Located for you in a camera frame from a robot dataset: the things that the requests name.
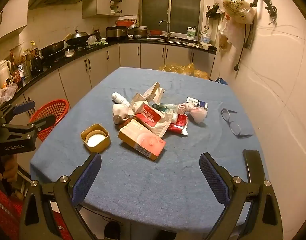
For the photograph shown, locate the grey wall cabinet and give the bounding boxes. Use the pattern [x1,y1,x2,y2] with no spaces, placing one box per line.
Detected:
[0,0,28,43]

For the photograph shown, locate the black cable with plug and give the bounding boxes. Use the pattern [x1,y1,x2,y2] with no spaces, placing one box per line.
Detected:
[233,23,253,72]

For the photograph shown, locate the red plastic basket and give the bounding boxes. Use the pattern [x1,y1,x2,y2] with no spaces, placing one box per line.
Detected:
[29,99,70,142]

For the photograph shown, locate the pink plastic bag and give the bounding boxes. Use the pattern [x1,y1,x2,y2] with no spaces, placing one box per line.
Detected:
[178,102,208,124]

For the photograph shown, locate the grey lower cabinets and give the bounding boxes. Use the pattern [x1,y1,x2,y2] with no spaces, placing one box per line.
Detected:
[8,42,216,140]

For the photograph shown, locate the black kitchen countertop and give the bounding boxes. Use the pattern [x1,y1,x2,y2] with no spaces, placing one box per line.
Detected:
[0,37,217,107]

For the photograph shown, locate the red basin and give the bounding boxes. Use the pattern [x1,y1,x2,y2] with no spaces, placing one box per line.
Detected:
[116,19,136,27]

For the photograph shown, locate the wok with metal lid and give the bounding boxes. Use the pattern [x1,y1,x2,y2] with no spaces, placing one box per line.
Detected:
[65,29,90,46]

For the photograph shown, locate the metal faucet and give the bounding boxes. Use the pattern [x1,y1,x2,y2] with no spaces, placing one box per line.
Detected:
[159,20,171,40]

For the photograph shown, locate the kitchen window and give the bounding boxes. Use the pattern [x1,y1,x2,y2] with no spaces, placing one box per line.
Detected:
[139,0,204,34]

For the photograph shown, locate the torn beige paper carton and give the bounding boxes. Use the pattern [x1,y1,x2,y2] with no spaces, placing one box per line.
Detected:
[142,82,166,103]

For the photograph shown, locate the hanging white plastic bag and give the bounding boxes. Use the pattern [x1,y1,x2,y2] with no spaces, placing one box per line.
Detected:
[217,0,258,25]

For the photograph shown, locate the cutting board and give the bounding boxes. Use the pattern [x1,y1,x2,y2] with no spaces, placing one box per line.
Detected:
[186,42,212,50]

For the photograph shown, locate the red white torn wrapper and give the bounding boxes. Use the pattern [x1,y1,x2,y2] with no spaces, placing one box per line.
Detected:
[167,113,189,136]

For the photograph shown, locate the small open wall cabinet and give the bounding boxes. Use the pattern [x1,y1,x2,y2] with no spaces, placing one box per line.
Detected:
[82,0,124,18]

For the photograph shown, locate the crumpled clear plastic bags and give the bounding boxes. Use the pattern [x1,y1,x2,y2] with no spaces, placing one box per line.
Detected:
[0,82,19,105]

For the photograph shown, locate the cluster of sauce bottles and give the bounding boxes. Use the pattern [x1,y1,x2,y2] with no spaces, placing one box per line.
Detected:
[8,40,45,83]

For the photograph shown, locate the blue white box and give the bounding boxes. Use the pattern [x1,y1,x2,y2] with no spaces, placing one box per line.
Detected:
[186,96,208,111]

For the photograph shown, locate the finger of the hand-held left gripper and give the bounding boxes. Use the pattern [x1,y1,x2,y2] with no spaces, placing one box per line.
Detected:
[30,115,56,134]
[0,100,36,121]

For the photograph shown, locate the small white bottle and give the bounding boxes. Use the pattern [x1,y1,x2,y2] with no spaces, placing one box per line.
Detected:
[111,92,130,107]

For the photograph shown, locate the black rice cooker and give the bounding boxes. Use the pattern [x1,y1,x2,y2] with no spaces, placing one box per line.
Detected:
[105,26,128,41]

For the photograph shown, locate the red white medicine box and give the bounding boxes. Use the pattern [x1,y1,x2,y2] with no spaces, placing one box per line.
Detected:
[135,103,162,130]

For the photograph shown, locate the yellow square container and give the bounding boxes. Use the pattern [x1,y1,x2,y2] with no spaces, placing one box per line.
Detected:
[80,123,111,153]

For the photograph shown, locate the white electric kettle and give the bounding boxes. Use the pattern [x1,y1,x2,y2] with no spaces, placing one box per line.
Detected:
[0,59,12,87]

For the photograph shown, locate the person's left hand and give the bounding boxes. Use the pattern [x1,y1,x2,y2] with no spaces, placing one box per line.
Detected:
[0,159,19,183]

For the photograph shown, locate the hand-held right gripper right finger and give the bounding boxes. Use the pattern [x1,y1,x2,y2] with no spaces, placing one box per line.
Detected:
[199,152,284,240]

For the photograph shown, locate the orange pink carton box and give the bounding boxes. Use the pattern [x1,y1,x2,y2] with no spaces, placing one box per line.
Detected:
[118,119,166,161]

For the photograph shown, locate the black frying wok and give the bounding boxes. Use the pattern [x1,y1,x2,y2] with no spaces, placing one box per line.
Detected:
[40,41,66,57]

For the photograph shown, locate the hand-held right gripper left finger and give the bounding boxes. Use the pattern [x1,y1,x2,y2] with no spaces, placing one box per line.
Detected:
[19,152,102,240]

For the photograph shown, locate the teal snack packet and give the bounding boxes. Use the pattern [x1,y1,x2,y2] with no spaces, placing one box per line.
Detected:
[152,102,179,115]

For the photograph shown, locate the white paper packet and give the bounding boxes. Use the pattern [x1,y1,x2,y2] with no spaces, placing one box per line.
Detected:
[129,92,150,114]

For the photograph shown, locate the eyeglasses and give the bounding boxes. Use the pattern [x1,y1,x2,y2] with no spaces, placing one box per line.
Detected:
[220,108,254,138]

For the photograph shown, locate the black hanging tools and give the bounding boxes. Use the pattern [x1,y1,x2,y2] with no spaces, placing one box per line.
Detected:
[250,0,278,23]

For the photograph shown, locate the pile of yellow plastic bags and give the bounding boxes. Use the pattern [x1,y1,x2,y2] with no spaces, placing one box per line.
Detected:
[156,62,210,80]

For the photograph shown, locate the white tissue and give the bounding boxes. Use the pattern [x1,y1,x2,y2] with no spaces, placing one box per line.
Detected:
[112,103,135,125]

